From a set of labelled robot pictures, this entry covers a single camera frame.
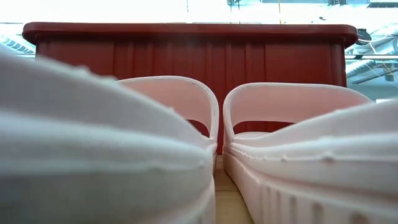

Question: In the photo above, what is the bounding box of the red plastic bin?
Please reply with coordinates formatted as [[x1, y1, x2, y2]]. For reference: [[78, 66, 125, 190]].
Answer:
[[22, 21, 359, 155]]

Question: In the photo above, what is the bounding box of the pink rubber slide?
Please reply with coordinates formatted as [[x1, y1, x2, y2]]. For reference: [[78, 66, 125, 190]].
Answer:
[[222, 82, 398, 224], [0, 43, 220, 224]]

